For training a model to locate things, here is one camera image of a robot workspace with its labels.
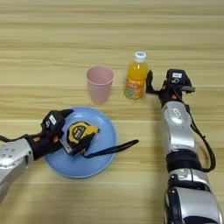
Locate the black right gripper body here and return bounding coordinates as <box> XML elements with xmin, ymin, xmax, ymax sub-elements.
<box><xmin>157</xmin><ymin>83</ymin><xmax>188</xmax><ymax>108</ymax></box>

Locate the pink plastic cup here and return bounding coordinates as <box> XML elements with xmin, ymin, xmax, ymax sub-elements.
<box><xmin>85</xmin><ymin>65</ymin><xmax>115</xmax><ymax>106</ymax></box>

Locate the yellow black tape measure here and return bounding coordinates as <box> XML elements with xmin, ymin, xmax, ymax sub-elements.
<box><xmin>66</xmin><ymin>120</ymin><xmax>140</xmax><ymax>160</ymax></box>

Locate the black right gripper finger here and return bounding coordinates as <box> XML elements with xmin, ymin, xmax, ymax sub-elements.
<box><xmin>181</xmin><ymin>85</ymin><xmax>197</xmax><ymax>95</ymax></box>
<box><xmin>145</xmin><ymin>68</ymin><xmax>162</xmax><ymax>95</ymax></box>

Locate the blue round plate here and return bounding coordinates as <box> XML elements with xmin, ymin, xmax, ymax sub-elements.
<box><xmin>43</xmin><ymin>106</ymin><xmax>118</xmax><ymax>179</ymax></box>

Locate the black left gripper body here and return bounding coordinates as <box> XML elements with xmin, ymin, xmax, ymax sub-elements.
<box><xmin>24</xmin><ymin>127</ymin><xmax>70</xmax><ymax>162</ymax></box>

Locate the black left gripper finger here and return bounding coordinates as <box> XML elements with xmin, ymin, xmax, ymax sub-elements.
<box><xmin>59</xmin><ymin>132</ymin><xmax>96</xmax><ymax>158</ymax></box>
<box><xmin>58</xmin><ymin>108</ymin><xmax>75</xmax><ymax>121</ymax></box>

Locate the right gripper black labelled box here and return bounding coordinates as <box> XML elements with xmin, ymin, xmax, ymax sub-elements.
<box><xmin>165</xmin><ymin>68</ymin><xmax>190</xmax><ymax>89</ymax></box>

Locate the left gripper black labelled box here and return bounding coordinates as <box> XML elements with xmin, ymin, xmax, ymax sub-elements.
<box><xmin>40</xmin><ymin>109</ymin><xmax>67</xmax><ymax>138</ymax></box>

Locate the orange juice bottle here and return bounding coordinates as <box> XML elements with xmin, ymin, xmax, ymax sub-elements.
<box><xmin>122</xmin><ymin>51</ymin><xmax>151</xmax><ymax>101</ymax></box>

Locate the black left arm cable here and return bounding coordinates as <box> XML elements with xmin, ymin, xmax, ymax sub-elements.
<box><xmin>0</xmin><ymin>133</ymin><xmax>29</xmax><ymax>144</ymax></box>

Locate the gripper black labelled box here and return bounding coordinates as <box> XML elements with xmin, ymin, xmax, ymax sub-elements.
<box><xmin>165</xmin><ymin>68</ymin><xmax>190</xmax><ymax>89</ymax></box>
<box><xmin>40</xmin><ymin>109</ymin><xmax>67</xmax><ymax>138</ymax></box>

